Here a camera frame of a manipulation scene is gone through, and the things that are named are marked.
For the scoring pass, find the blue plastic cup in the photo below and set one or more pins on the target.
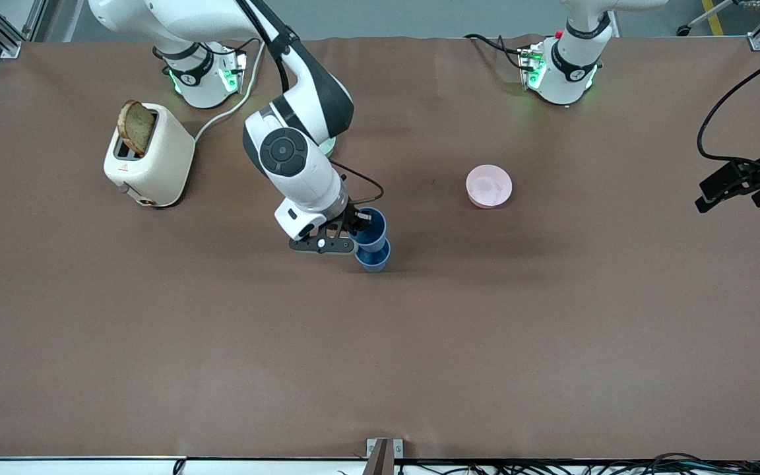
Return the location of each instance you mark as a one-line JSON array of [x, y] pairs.
[[373, 237], [373, 262]]

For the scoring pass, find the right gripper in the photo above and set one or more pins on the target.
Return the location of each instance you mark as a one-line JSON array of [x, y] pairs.
[[355, 218]]

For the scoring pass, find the mint green bowl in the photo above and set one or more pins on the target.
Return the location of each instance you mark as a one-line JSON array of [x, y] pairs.
[[328, 148]]

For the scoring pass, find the cream white toaster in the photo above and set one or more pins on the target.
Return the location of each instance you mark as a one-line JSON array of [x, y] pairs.
[[162, 165]]

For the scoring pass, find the metal bracket with brown post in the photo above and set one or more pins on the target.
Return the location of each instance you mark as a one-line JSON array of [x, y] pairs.
[[384, 455]]

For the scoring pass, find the brown table cover sheet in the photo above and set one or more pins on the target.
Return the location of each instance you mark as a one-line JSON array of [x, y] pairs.
[[380, 343]]

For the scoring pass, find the pink bowl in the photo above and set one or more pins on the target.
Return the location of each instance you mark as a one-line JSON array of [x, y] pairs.
[[489, 187]]

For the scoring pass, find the black caster wheel leg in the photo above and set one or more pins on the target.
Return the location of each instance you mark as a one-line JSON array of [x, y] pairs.
[[685, 30]]

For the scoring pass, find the white table edge rail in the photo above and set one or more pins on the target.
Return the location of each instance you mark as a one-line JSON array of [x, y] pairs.
[[90, 466]]

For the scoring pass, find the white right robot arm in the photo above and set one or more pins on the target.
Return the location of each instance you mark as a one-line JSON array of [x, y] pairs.
[[287, 152]]

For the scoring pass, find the brown bread slice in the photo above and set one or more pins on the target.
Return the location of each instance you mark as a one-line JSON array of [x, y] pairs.
[[136, 128]]

